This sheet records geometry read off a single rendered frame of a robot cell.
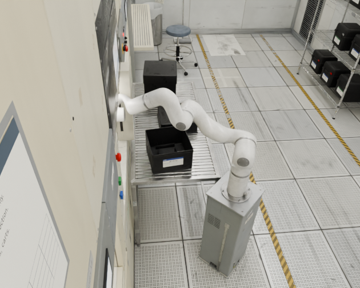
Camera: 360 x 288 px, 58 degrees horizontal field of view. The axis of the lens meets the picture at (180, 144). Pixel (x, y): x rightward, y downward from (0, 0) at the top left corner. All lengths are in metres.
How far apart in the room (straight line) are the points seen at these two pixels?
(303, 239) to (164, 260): 1.17
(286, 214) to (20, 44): 2.86
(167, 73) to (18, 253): 2.48
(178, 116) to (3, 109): 1.38
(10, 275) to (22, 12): 0.29
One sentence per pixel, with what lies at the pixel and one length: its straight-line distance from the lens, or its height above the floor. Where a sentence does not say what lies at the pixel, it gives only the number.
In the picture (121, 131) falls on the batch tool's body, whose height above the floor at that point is 0.95.
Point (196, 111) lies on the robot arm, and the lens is 1.79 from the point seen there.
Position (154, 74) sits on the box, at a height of 1.01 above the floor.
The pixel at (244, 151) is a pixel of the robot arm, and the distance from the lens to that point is 1.76.
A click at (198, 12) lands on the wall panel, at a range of 6.25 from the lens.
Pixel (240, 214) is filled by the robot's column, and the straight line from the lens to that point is 2.00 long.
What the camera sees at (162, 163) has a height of 0.86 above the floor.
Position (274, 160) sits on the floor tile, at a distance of 3.57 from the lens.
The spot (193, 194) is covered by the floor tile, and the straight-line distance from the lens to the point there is 3.07.
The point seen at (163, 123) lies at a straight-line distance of 2.44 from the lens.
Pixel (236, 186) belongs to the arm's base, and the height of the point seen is 0.87.
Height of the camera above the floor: 2.31
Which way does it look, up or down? 40 degrees down
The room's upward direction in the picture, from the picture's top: 2 degrees clockwise
